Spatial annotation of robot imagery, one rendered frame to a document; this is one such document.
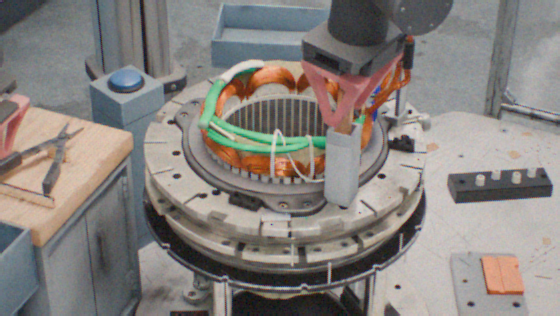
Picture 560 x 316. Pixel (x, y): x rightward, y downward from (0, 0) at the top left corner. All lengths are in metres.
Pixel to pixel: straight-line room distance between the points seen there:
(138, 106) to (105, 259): 0.22
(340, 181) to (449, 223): 0.53
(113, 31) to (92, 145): 0.36
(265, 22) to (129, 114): 0.27
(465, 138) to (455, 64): 1.73
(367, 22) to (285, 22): 0.59
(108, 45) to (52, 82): 1.81
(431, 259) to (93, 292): 0.49
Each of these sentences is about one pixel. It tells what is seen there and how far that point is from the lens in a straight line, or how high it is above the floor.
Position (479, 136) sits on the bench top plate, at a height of 0.78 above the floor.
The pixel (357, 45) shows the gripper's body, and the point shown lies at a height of 1.30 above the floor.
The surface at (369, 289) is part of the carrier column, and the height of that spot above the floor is 0.94.
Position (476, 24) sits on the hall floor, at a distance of 3.82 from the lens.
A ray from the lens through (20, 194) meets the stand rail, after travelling 1.27.
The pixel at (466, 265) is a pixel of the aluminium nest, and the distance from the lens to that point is 1.59.
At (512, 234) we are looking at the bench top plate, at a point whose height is 0.78.
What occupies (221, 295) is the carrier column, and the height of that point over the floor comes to 0.97.
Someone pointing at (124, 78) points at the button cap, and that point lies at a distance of 1.50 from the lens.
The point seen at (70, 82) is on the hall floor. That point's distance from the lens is 3.49.
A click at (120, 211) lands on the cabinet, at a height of 0.96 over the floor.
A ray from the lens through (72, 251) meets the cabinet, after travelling 1.33.
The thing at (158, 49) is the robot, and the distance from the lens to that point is 1.71.
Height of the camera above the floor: 1.83
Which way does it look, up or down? 36 degrees down
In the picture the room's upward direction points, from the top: 1 degrees clockwise
